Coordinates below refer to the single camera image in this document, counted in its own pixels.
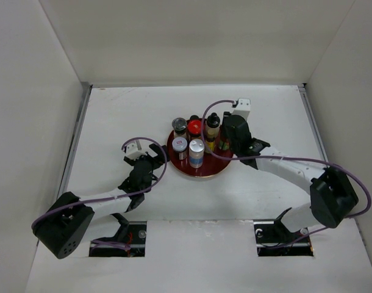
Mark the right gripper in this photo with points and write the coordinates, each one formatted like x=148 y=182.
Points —
x=224 y=130

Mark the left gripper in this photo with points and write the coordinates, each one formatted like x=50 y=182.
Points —
x=157 y=160

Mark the red sauce bottle yellow cap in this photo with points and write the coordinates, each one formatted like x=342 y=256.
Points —
x=223 y=143

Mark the white bottle with black cap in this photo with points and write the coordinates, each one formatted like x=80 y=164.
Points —
x=212 y=126

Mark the small yellow-labelled bottle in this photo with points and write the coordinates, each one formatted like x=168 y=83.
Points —
x=210 y=144

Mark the red-capped sauce jar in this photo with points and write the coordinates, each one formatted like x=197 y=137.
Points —
x=194 y=129

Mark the blue-labelled silver-capped shaker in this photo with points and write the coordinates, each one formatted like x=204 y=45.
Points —
x=196 y=153

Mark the jar with white lid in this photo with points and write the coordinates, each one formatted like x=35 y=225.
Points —
x=180 y=147

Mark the glass grinder with black top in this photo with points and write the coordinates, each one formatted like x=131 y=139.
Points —
x=179 y=125

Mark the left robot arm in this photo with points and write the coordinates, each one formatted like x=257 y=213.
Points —
x=63 y=227

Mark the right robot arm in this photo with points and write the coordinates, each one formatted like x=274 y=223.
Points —
x=332 y=196

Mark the red round tray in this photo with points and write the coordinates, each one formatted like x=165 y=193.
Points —
x=211 y=165

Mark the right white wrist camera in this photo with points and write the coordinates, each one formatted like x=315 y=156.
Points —
x=242 y=107

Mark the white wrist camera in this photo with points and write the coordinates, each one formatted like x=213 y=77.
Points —
x=133 y=151
x=242 y=107

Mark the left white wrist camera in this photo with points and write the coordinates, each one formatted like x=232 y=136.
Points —
x=133 y=151

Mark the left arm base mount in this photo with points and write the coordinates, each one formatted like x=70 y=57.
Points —
x=128 y=240

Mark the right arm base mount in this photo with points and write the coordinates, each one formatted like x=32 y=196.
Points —
x=274 y=240

